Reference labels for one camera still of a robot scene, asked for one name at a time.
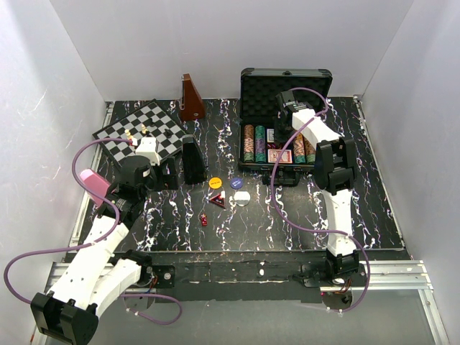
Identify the red playing card deck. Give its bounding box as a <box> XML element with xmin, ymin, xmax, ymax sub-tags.
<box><xmin>267</xmin><ymin>149</ymin><xmax>293</xmax><ymax>164</ymax></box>

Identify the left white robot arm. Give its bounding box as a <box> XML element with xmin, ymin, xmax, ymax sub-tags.
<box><xmin>31</xmin><ymin>155</ymin><xmax>178</xmax><ymax>344</ymax></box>

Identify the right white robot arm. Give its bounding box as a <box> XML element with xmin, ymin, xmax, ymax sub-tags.
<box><xmin>275</xmin><ymin>88</ymin><xmax>359</xmax><ymax>286</ymax></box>

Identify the blue playing card deck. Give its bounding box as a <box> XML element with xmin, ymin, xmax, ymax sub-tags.
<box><xmin>266</xmin><ymin>129</ymin><xmax>275</xmax><ymax>143</ymax></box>

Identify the green purple chip row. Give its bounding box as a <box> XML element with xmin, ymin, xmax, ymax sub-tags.
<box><xmin>254</xmin><ymin>125</ymin><xmax>266</xmax><ymax>163</ymax></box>

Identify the pink metronome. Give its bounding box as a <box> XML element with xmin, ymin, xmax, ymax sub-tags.
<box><xmin>80</xmin><ymin>169</ymin><xmax>110</xmax><ymax>196</ymax></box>

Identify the orange green chip row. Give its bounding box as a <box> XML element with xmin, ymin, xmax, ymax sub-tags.
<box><xmin>293</xmin><ymin>134</ymin><xmax>306</xmax><ymax>164</ymax></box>

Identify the yellow big blind button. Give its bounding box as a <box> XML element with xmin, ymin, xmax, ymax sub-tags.
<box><xmin>208</xmin><ymin>177</ymin><xmax>222</xmax><ymax>190</ymax></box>

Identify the black white chessboard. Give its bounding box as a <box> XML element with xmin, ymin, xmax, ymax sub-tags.
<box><xmin>93</xmin><ymin>100</ymin><xmax>187</xmax><ymax>169</ymax></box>

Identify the black poker chip case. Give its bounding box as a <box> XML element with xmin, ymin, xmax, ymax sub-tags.
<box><xmin>238</xmin><ymin>68</ymin><xmax>333</xmax><ymax>185</ymax></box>

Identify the rightmost poker chip row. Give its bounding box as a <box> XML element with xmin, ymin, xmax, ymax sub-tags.
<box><xmin>304</xmin><ymin>140</ymin><xmax>316</xmax><ymax>165</ymax></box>

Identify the poker chip row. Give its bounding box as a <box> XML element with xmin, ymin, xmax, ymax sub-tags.
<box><xmin>304</xmin><ymin>140</ymin><xmax>316</xmax><ymax>165</ymax></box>
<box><xmin>243</xmin><ymin>124</ymin><xmax>255</xmax><ymax>162</ymax></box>

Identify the leftmost poker chip row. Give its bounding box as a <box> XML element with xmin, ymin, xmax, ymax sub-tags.
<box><xmin>243</xmin><ymin>124</ymin><xmax>255</xmax><ymax>162</ymax></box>

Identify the brown wooden metronome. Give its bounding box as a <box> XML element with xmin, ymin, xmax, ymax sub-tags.
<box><xmin>179</xmin><ymin>73</ymin><xmax>206</xmax><ymax>122</ymax></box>

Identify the blue small blind button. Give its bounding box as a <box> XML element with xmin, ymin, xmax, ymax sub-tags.
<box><xmin>230</xmin><ymin>178</ymin><xmax>243</xmax><ymax>190</ymax></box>

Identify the clear dealer button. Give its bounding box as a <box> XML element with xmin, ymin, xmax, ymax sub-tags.
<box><xmin>234</xmin><ymin>190</ymin><xmax>251</xmax><ymax>207</ymax></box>

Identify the black front mounting bar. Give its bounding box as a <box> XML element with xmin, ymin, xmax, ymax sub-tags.
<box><xmin>107</xmin><ymin>249</ymin><xmax>346</xmax><ymax>303</ymax></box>

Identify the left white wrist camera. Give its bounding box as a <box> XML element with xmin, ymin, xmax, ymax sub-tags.
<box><xmin>132</xmin><ymin>137</ymin><xmax>160</xmax><ymax>166</ymax></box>

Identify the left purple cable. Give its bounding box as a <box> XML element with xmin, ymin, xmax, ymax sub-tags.
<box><xmin>2</xmin><ymin>138</ymin><xmax>183</xmax><ymax>326</ymax></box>

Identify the aluminium rail frame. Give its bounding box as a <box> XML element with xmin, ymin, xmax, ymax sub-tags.
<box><xmin>30</xmin><ymin>95</ymin><xmax>450</xmax><ymax>345</ymax></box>

